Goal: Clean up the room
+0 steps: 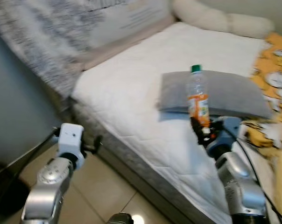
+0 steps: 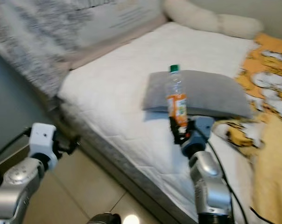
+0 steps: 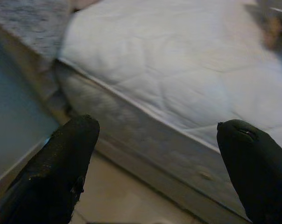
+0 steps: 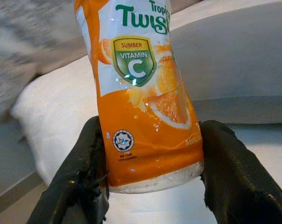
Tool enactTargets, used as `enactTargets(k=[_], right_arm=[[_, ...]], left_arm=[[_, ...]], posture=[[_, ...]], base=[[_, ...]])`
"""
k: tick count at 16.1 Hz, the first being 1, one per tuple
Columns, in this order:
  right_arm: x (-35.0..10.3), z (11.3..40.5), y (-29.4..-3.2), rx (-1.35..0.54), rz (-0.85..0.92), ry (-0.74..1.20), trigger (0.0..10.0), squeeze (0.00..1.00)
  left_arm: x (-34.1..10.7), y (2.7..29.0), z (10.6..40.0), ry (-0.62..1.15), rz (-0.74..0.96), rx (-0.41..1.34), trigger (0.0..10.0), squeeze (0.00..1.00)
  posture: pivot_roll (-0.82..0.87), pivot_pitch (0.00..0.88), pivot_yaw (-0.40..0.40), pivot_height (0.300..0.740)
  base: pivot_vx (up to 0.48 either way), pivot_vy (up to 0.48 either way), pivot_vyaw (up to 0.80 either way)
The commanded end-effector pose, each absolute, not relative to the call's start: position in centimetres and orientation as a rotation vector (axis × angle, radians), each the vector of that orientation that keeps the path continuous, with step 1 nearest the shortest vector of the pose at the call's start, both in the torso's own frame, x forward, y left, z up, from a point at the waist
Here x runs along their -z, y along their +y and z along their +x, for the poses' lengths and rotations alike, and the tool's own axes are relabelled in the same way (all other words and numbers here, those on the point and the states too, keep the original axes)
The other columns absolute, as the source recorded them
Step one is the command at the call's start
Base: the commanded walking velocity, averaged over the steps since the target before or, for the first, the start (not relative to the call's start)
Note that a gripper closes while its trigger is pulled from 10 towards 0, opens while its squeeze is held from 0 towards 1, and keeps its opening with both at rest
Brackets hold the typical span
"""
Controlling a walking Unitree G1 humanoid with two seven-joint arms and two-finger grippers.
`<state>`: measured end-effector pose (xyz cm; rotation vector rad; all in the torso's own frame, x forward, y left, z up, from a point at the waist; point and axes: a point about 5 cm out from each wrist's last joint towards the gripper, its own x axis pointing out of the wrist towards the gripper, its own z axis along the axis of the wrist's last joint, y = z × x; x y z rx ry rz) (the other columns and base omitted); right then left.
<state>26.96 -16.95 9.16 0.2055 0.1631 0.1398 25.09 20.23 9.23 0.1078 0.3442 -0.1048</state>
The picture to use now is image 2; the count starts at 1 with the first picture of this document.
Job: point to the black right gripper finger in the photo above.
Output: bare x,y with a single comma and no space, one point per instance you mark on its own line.
173,127

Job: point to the plastic bottle orange label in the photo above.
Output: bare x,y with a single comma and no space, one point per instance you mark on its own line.
176,93

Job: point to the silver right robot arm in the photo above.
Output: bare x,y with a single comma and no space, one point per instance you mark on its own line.
211,186

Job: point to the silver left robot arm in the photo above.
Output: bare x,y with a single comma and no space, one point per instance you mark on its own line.
19,191

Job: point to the grey bed base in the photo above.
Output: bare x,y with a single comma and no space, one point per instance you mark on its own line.
113,163

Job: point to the white quilted mattress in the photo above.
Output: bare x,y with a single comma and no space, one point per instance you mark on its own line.
113,93

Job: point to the black robot foot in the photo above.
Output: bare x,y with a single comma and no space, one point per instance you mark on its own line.
103,218

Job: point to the yellow cartoon print blanket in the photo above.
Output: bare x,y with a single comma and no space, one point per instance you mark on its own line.
271,70

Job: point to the large white patterned cushion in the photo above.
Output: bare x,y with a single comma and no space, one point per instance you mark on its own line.
38,37

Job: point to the cream bolster pillow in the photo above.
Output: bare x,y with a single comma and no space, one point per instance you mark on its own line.
201,18

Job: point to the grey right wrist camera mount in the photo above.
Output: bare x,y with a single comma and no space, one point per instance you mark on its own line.
204,125

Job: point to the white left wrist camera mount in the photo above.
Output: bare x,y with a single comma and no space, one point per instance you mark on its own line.
42,137

